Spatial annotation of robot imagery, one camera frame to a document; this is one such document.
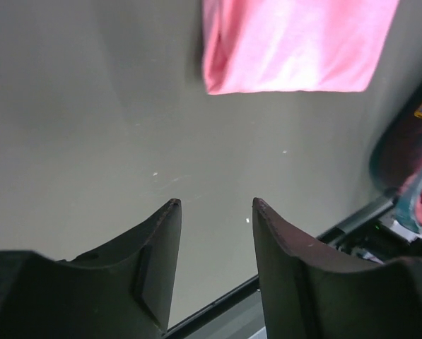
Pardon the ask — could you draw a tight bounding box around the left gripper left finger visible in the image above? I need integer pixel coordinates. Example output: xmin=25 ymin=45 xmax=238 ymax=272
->
xmin=0 ymin=199 xmax=182 ymax=338

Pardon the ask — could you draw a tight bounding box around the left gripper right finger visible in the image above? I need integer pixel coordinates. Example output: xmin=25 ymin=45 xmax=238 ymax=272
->
xmin=252 ymin=198 xmax=422 ymax=338

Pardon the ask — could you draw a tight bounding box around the pink t shirt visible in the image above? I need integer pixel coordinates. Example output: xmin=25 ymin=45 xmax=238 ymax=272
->
xmin=202 ymin=0 xmax=399 ymax=95

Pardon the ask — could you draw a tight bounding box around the teal laundry basket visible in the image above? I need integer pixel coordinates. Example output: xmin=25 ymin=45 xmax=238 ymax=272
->
xmin=369 ymin=83 xmax=422 ymax=234

